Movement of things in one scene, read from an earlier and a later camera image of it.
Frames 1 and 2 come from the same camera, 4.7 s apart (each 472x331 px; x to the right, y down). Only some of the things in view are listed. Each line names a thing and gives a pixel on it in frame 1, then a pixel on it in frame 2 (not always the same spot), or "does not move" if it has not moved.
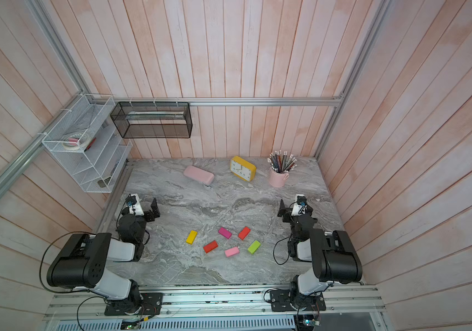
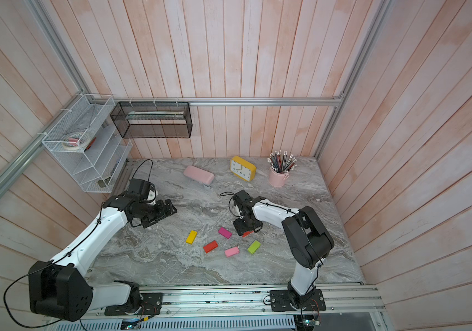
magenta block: x=225 y=232 does not move
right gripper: x=289 y=214 to x=240 y=228
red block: x=243 y=233 does not move
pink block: x=231 y=252 does not move
